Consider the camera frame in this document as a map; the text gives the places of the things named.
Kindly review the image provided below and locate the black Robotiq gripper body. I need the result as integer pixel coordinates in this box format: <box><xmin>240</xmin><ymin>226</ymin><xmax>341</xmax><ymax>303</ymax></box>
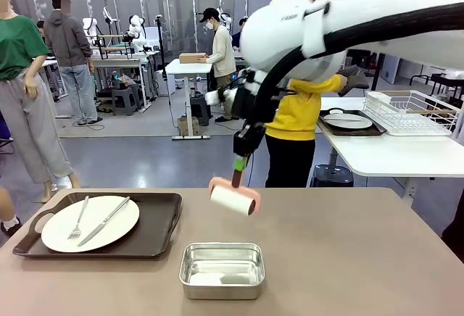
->
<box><xmin>233</xmin><ymin>122</ymin><xmax>268</xmax><ymax>158</ymax></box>

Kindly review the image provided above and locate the person left forearm yellow sleeve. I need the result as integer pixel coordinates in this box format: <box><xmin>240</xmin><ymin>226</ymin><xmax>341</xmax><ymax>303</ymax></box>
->
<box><xmin>289</xmin><ymin>75</ymin><xmax>344</xmax><ymax>95</ymax></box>

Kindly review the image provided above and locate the person left hand gray glove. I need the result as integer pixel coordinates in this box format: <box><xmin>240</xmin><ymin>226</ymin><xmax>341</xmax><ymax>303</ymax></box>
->
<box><xmin>335</xmin><ymin>65</ymin><xmax>370</xmax><ymax>96</ymax></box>

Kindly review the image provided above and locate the dark plastic stool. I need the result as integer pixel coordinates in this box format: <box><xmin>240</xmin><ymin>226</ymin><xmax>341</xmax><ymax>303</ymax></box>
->
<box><xmin>190</xmin><ymin>95</ymin><xmax>213</xmax><ymax>128</ymax></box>

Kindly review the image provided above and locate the person in yellow sweater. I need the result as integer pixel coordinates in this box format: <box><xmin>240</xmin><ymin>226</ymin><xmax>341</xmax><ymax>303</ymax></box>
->
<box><xmin>264</xmin><ymin>0</ymin><xmax>363</xmax><ymax>189</ymax></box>

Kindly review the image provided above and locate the open cardboard box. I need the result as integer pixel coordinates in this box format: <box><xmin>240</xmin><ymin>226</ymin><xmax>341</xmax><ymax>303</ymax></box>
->
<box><xmin>176</xmin><ymin>116</ymin><xmax>200</xmax><ymax>137</ymax></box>

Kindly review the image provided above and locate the man beige cardigan face mask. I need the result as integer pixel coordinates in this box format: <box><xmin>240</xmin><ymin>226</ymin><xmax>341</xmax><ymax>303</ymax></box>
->
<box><xmin>197</xmin><ymin>7</ymin><xmax>239</xmax><ymax>124</ymax></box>

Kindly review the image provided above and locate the white standing desk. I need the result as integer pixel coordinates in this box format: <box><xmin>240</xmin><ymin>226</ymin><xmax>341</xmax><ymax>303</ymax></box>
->
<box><xmin>165</xmin><ymin>58</ymin><xmax>251</xmax><ymax>140</ymax></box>

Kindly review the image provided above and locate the dark brown serving tray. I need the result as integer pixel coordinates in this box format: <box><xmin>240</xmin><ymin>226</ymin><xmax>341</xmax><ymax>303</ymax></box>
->
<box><xmin>12</xmin><ymin>191</ymin><xmax>183</xmax><ymax>260</ymax></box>

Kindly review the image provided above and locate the closed cardboard box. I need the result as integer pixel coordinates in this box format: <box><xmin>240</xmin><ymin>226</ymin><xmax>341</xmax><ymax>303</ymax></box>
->
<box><xmin>178</xmin><ymin>52</ymin><xmax>208</xmax><ymax>65</ymax></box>

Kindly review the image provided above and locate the white plate with cutlery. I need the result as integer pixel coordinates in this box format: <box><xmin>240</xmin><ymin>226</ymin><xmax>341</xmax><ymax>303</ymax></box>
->
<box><xmin>323</xmin><ymin>112</ymin><xmax>374</xmax><ymax>130</ymax></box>

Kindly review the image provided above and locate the rectangular stainless steel container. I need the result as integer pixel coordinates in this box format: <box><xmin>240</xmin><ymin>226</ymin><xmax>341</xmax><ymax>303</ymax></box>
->
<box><xmin>178</xmin><ymin>242</ymin><xmax>266</xmax><ymax>301</ymax></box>

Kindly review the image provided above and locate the gray plastic stool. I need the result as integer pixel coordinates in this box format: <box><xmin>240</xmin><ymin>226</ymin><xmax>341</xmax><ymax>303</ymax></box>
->
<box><xmin>110</xmin><ymin>86</ymin><xmax>144</xmax><ymax>116</ymax></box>

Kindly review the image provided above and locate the dark tray with plate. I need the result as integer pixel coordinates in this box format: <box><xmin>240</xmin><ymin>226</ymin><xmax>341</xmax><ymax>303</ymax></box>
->
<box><xmin>318</xmin><ymin>107</ymin><xmax>388</xmax><ymax>137</ymax></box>

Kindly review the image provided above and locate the large white round plate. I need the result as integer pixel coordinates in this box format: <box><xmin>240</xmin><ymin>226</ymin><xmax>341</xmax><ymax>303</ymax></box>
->
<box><xmin>41</xmin><ymin>195</ymin><xmax>141</xmax><ymax>254</ymax></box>

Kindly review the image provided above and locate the silver table knife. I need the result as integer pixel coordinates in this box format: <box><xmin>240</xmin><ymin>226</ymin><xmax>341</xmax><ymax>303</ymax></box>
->
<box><xmin>77</xmin><ymin>196</ymin><xmax>131</xmax><ymax>247</ymax></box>

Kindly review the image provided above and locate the white side table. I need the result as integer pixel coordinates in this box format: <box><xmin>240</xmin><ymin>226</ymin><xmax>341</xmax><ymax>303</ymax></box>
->
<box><xmin>318</xmin><ymin>95</ymin><xmax>464</xmax><ymax>204</ymax></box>

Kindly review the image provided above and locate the white workbench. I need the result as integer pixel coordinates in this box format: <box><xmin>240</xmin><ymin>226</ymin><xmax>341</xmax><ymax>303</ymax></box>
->
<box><xmin>88</xmin><ymin>49</ymin><xmax>153</xmax><ymax>114</ymax></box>

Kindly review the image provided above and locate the white humanoid robot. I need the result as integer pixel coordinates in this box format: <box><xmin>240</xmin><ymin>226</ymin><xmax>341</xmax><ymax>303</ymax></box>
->
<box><xmin>126</xmin><ymin>14</ymin><xmax>149</xmax><ymax>54</ymax></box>
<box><xmin>82</xmin><ymin>17</ymin><xmax>99</xmax><ymax>47</ymax></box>

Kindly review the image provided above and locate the silver fork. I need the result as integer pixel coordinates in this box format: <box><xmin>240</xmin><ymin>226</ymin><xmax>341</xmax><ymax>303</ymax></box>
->
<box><xmin>67</xmin><ymin>195</ymin><xmax>90</xmax><ymax>241</ymax></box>

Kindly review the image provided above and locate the man gray hoodie black cap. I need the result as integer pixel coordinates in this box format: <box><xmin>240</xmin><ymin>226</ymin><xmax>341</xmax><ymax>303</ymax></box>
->
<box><xmin>43</xmin><ymin>0</ymin><xmax>104</xmax><ymax>125</ymax></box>

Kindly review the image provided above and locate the person leg black shoe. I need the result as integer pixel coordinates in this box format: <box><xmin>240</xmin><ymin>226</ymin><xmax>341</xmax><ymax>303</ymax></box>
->
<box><xmin>0</xmin><ymin>188</ymin><xmax>22</xmax><ymax>238</ymax></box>

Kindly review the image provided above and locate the white wire dish rack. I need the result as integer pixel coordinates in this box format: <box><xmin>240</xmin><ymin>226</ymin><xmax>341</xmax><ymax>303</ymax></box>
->
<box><xmin>363</xmin><ymin>90</ymin><xmax>460</xmax><ymax>137</ymax></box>

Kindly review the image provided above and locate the black corrugated cable conduit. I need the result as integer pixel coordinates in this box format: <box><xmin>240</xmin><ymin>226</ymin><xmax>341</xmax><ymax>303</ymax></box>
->
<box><xmin>241</xmin><ymin>2</ymin><xmax>464</xmax><ymax>138</ymax></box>

